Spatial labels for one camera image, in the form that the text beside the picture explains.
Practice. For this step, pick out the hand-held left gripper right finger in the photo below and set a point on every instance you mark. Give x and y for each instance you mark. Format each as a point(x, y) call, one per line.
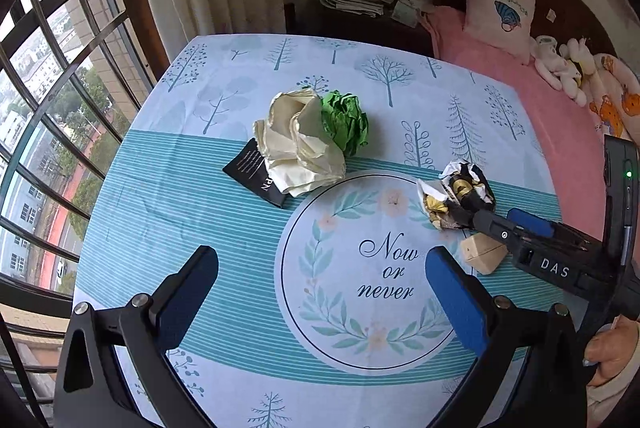
point(457, 303)

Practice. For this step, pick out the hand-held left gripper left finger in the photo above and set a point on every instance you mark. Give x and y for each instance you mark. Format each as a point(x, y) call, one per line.
point(185, 303)

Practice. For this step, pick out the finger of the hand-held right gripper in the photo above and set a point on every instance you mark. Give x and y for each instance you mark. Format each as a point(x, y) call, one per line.
point(492, 228)
point(530, 222)

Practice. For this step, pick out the black gold wrapper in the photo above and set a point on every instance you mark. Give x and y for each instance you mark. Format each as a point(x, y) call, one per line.
point(450, 198)

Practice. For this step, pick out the black card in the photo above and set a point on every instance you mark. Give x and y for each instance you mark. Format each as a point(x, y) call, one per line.
point(250, 170)

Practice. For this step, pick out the person's right forearm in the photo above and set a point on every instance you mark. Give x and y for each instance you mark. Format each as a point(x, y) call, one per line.
point(620, 400)

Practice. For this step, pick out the person's right hand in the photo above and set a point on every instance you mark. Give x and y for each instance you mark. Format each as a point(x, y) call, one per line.
point(615, 345)

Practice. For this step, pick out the small beige box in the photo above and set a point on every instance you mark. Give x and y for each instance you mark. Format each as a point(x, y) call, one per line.
point(482, 253)

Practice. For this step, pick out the blue tree print tablecloth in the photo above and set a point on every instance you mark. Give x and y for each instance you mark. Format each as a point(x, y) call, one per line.
point(225, 218)

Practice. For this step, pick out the cartoon print pillow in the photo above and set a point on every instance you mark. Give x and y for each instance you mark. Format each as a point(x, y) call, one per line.
point(620, 107)

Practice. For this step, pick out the pink bed sheet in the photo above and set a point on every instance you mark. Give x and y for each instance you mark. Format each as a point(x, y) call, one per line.
point(500, 67)

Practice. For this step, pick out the green crumpled paper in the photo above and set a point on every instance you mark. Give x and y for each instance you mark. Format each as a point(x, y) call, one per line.
point(345, 122)

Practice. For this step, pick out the cream crumpled paper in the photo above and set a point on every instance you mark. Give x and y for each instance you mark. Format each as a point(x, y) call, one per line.
point(300, 147)

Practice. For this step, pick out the pale green tissue box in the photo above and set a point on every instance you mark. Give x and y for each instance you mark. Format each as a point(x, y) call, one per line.
point(407, 10)

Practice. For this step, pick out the window with metal bars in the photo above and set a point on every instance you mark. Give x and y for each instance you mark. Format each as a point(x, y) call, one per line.
point(50, 107)

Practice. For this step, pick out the dark wooden nightstand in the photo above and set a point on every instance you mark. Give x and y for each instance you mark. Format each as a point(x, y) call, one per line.
point(350, 32)

